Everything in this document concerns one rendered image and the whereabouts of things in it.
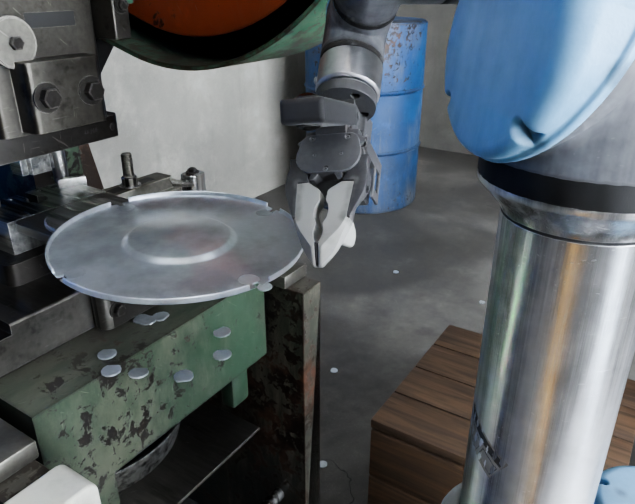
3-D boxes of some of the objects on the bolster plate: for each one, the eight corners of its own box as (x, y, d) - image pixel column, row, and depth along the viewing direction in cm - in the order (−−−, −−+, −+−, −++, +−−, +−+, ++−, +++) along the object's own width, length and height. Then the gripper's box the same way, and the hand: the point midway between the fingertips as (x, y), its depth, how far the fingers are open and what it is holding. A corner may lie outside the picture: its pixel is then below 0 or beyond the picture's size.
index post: (210, 226, 93) (205, 167, 89) (197, 232, 91) (191, 172, 87) (197, 222, 94) (192, 164, 90) (184, 228, 92) (178, 169, 88)
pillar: (77, 203, 94) (60, 114, 88) (64, 207, 92) (47, 117, 86) (68, 200, 95) (51, 112, 89) (56, 204, 93) (38, 115, 87)
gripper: (394, 119, 71) (377, 287, 63) (324, 125, 74) (299, 286, 66) (376, 73, 63) (354, 258, 56) (298, 82, 66) (268, 258, 59)
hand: (316, 252), depth 59 cm, fingers closed
